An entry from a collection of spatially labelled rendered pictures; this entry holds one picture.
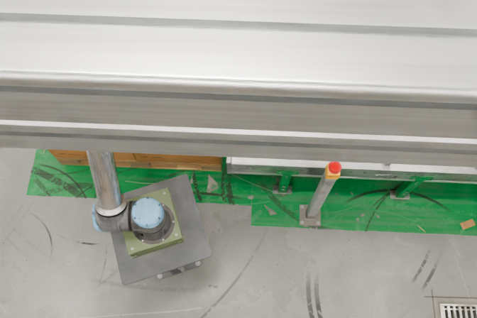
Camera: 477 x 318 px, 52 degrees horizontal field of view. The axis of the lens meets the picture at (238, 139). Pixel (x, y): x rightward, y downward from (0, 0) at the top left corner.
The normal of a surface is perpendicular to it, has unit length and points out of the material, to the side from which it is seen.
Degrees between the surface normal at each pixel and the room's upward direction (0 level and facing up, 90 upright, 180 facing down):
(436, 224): 0
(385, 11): 0
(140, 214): 8
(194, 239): 0
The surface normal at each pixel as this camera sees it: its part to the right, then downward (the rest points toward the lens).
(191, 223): -0.01, -0.39
